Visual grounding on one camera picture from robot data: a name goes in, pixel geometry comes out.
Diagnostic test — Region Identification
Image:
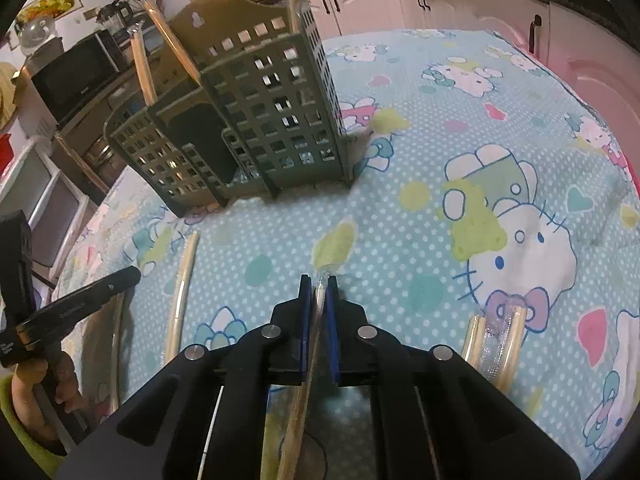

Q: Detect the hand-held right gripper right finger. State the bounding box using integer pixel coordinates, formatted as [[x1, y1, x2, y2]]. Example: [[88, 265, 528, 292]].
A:
[[325, 276, 581, 480]]

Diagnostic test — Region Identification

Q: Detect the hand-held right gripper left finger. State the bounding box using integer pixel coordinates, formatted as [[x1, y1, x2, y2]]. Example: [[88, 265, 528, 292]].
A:
[[55, 274, 311, 480]]

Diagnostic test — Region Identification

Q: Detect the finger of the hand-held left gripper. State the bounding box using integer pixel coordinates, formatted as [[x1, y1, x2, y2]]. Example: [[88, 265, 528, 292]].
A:
[[92, 266, 143, 307]]

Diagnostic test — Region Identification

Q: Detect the green plastic utensil holder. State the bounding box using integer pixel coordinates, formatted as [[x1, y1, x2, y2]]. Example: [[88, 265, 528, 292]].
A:
[[102, 0, 353, 218]]

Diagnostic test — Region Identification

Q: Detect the person's left forearm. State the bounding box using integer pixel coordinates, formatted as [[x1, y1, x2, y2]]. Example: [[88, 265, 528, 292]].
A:
[[0, 375, 66, 480]]

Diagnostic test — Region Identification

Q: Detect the person's left hand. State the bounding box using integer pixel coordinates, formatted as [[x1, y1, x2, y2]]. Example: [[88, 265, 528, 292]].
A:
[[10, 355, 88, 443]]

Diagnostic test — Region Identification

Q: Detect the plastic drawer cabinet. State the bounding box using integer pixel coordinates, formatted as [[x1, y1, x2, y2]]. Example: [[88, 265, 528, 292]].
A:
[[0, 135, 98, 281]]

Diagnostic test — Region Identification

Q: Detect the wooden shelf rack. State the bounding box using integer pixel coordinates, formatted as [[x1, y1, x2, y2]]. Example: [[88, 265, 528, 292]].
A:
[[52, 80, 166, 196]]

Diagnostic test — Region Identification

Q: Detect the cartoon cat printed blanket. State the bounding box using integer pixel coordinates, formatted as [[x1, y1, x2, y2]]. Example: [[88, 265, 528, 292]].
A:
[[52, 27, 640, 480]]

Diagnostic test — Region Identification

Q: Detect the black microwave oven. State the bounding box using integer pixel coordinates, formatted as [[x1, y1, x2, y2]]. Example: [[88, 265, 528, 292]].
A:
[[30, 29, 128, 123]]

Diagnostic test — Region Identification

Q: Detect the glass pot lid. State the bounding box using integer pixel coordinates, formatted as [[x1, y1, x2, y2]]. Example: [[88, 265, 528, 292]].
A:
[[19, 16, 58, 53]]

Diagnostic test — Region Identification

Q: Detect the black blender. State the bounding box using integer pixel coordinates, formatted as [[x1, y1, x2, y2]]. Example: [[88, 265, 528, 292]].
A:
[[97, 0, 133, 41]]

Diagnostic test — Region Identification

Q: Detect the fruit wall poster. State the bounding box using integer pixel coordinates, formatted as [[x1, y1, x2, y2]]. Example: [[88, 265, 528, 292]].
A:
[[15, 0, 86, 26]]

